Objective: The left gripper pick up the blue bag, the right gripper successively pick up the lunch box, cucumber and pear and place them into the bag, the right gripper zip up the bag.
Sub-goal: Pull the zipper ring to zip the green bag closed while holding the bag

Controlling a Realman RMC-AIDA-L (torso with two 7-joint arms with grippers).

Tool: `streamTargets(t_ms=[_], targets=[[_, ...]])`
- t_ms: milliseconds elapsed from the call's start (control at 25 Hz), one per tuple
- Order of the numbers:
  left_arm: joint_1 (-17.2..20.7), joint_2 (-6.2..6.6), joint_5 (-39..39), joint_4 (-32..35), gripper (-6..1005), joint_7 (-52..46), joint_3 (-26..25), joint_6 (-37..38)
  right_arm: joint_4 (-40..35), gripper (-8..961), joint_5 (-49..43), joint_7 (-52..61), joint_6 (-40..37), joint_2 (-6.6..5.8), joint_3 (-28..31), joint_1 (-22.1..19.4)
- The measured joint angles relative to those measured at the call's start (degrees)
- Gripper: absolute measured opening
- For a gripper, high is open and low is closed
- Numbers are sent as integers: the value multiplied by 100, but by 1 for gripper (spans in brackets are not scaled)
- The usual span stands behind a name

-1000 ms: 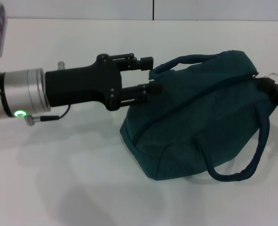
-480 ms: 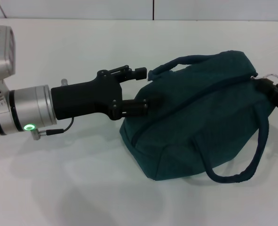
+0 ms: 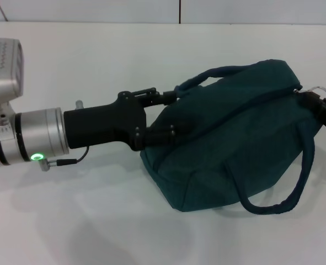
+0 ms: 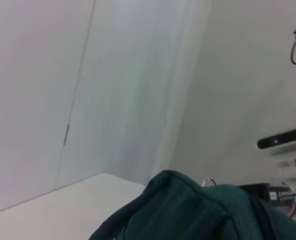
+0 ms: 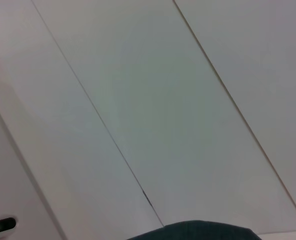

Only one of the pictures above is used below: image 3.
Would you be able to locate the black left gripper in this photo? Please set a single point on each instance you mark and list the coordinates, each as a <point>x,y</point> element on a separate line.
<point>102,124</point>

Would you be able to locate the dark teal insulated lunch bag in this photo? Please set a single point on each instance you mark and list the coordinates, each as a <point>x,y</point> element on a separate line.
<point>234,132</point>

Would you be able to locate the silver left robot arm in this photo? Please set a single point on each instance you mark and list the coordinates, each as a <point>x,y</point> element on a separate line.
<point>22,138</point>

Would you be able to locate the silver head camera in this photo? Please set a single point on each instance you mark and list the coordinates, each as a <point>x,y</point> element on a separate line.
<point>2,71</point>

